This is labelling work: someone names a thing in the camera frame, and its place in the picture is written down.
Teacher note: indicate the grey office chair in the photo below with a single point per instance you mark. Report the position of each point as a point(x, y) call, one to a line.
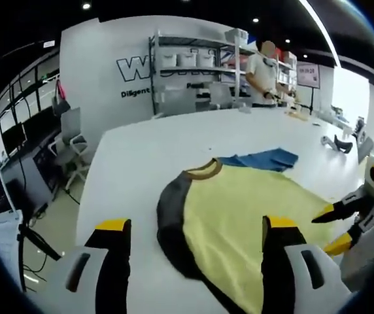
point(71, 144)

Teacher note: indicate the hanging grey bag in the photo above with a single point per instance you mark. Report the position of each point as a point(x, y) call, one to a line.
point(61, 101)

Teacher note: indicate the white storage bin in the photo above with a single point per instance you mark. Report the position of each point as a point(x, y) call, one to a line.
point(169, 59)
point(205, 58)
point(187, 59)

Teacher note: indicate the yellow flat item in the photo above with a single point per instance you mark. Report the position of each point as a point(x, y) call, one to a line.
point(297, 115)

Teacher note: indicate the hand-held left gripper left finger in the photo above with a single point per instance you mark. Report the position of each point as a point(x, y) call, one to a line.
point(115, 268)

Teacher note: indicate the metal shelving unit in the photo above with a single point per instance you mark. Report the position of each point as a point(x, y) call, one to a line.
point(203, 73)

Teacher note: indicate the black tripod stand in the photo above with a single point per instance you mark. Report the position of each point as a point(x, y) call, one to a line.
point(33, 242)

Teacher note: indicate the small white object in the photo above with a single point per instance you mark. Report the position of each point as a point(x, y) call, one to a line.
point(245, 110)

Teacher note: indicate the pink timer screen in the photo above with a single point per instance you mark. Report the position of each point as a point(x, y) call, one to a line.
point(308, 76)

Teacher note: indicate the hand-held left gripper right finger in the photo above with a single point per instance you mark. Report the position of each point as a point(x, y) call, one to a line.
point(277, 261)

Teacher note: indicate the yellow blue black garment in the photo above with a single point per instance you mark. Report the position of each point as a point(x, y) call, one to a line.
point(226, 212)

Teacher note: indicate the white handheld controller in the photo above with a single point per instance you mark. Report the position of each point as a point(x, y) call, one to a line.
point(326, 141)

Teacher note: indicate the black desk monitor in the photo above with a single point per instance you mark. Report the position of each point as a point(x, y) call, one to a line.
point(14, 137)

